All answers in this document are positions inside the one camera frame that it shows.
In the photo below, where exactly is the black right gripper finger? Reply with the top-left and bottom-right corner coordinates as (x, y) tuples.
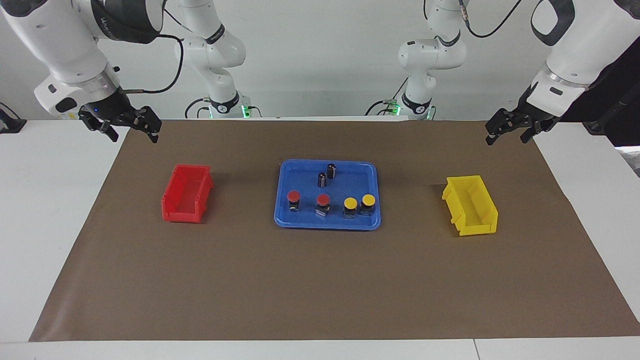
(78, 111), (119, 143)
(131, 106), (162, 144)

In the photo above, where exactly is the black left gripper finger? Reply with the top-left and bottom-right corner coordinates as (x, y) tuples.
(520, 120), (546, 144)
(485, 109), (521, 147)

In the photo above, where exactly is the red plastic bin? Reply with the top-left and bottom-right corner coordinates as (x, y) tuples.
(161, 164), (215, 224)

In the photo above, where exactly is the yellow plastic bin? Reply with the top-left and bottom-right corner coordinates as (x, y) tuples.
(441, 175), (499, 237)

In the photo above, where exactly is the black stand equipment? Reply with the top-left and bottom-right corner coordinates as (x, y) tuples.
(562, 37), (640, 148)

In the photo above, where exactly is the blue plastic tray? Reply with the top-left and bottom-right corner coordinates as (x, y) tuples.
(273, 159), (382, 231)

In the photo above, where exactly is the brown table mat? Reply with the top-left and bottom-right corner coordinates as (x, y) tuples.
(29, 119), (640, 342)

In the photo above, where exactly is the black base cable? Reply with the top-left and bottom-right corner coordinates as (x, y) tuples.
(364, 77), (408, 117)
(184, 97), (213, 120)

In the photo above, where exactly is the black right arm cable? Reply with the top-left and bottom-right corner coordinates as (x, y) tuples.
(120, 34), (185, 95)

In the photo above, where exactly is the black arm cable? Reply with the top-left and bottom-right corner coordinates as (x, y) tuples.
(120, 34), (185, 95)
(460, 0), (523, 39)

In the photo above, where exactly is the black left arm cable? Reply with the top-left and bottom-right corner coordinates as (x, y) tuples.
(460, 0), (523, 39)

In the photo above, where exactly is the black clamp mount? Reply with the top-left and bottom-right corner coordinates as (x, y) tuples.
(0, 102), (27, 134)

